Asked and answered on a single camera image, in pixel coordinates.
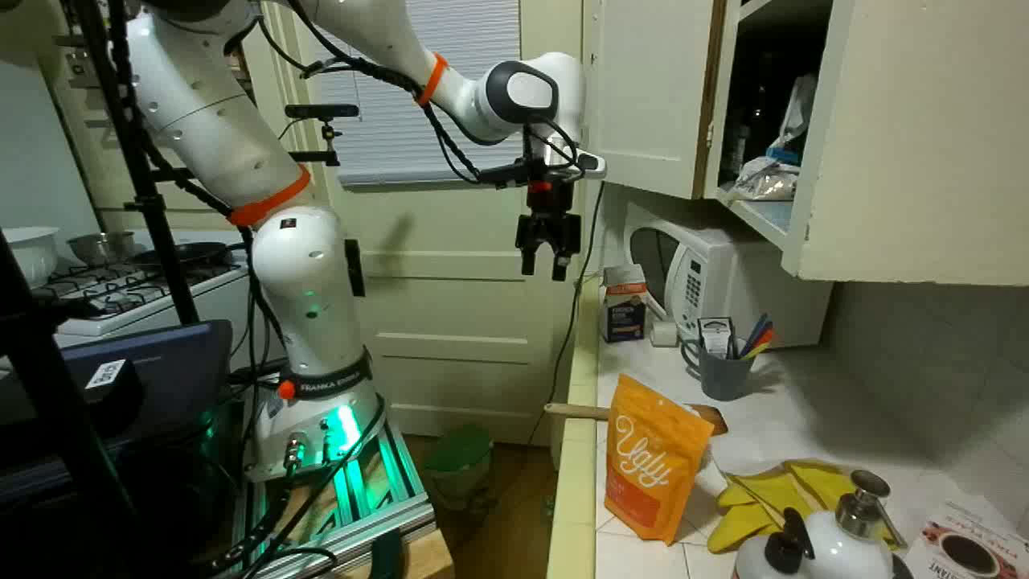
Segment wooden pallet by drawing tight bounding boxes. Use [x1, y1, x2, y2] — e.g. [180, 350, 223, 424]
[330, 523, 460, 579]

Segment black box with white label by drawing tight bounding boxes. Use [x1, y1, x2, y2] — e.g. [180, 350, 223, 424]
[0, 358, 148, 455]

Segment green bucket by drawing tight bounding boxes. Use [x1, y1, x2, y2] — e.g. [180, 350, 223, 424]
[420, 421, 499, 513]

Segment blue case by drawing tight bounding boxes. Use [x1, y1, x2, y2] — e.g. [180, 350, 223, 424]
[57, 320, 235, 431]

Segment black camera on stand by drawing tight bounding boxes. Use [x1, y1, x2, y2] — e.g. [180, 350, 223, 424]
[284, 101, 363, 171]

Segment white microwave oven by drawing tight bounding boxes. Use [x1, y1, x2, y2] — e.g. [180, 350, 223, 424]
[619, 199, 834, 350]

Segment black tripod pole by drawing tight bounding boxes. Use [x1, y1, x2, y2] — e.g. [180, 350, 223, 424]
[57, 0, 205, 332]

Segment white window blinds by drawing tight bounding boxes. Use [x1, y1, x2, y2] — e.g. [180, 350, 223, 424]
[301, 0, 528, 192]

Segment orange pen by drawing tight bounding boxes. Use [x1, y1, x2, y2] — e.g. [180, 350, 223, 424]
[747, 326, 782, 364]

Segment closed cream cabinet door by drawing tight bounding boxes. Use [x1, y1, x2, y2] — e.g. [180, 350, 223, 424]
[581, 0, 719, 204]

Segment white handled utensil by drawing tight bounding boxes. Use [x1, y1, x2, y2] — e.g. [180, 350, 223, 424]
[694, 315, 739, 364]

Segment aluminium robot base platform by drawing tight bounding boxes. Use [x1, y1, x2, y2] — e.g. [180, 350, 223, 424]
[213, 395, 443, 579]

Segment yellow banana plush toy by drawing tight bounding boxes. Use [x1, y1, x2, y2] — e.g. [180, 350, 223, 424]
[750, 460, 909, 550]

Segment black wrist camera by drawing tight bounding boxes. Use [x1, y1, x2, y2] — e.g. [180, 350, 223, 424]
[475, 147, 608, 195]

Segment white pot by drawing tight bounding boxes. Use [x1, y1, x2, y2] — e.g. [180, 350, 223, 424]
[0, 223, 68, 291]

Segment black metal frame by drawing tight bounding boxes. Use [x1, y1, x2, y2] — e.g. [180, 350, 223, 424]
[0, 236, 142, 579]

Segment printed paper with coffee picture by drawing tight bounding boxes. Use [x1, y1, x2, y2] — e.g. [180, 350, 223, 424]
[909, 501, 1029, 579]

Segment orange snack pouch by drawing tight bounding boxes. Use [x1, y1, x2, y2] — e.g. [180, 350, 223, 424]
[601, 371, 718, 546]

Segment white panel door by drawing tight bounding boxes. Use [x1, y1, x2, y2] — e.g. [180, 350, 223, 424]
[245, 0, 605, 446]

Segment blue pen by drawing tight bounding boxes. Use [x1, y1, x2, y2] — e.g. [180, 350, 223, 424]
[742, 311, 773, 358]

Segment open cream cabinet door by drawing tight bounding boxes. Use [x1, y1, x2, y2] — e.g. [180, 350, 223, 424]
[782, 0, 1029, 291]

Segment yellow rubber glove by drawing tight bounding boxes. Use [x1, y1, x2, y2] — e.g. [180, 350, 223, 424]
[703, 469, 796, 558]

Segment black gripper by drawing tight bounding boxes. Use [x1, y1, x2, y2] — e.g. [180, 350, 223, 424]
[515, 209, 584, 288]

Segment black wall cable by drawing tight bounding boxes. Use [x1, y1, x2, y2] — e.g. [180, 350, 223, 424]
[524, 180, 608, 446]

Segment cream wall cabinet body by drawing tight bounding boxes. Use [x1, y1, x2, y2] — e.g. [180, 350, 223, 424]
[700, 0, 840, 254]

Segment white soap dispenser black pump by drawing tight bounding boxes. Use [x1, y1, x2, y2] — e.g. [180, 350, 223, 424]
[734, 505, 913, 579]

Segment grey utensil cup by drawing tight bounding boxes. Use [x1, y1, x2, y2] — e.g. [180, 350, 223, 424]
[678, 338, 758, 401]

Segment small grey pot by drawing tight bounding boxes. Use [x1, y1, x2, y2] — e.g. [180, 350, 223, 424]
[63, 229, 114, 270]

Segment small carton box orange print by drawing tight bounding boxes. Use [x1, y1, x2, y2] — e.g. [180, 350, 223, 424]
[601, 265, 653, 348]

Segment gas stove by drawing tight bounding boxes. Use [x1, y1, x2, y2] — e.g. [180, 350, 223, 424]
[34, 237, 252, 350]

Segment white plastic bag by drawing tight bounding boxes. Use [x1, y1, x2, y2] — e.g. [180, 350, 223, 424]
[734, 155, 802, 206]

